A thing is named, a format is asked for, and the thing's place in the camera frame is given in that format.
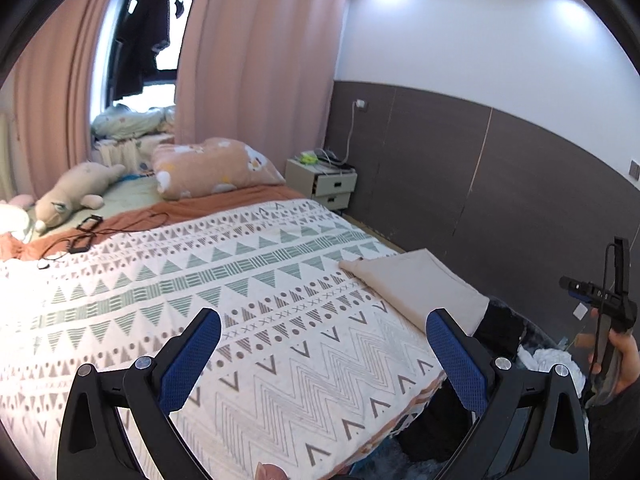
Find person's right hand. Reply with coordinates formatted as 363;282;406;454
575;308;640;396

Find light printed quilt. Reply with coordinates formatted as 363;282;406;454
91;105;177;137

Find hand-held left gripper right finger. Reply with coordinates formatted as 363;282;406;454
425;307;591;480

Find peach printed pillow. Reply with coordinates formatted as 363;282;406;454
151;137;287;201

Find cream ruffled cushion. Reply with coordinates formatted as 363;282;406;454
95;139;153;168

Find patterned bed blanket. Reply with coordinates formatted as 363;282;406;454
0;185;448;480

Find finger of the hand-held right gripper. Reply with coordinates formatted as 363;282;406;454
559;276;601;303

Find pink curtain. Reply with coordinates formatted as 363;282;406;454
12;0;131;201
172;0;351;176

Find window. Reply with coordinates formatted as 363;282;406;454
92;0;201;111

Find white crumpled cloth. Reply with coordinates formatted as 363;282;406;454
517;344;586;398

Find blue shaggy rug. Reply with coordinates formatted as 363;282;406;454
350;295;596;480

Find white charging cable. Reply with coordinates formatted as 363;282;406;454
345;105;361;163

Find beige trousers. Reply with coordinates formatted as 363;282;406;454
339;249;491;337

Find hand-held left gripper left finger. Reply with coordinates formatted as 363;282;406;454
57;307;223;480

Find black cables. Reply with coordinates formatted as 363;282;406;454
37;212;170;270

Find black bag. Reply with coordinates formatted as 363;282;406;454
472;305;526;361

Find dark hanging clothes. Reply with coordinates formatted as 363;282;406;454
110;0;173;101

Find white nightstand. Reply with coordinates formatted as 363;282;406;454
285;157;358;213

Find beige plush toy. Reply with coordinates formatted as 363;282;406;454
34;161;127;233

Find white pillow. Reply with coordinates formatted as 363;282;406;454
0;200;32;235

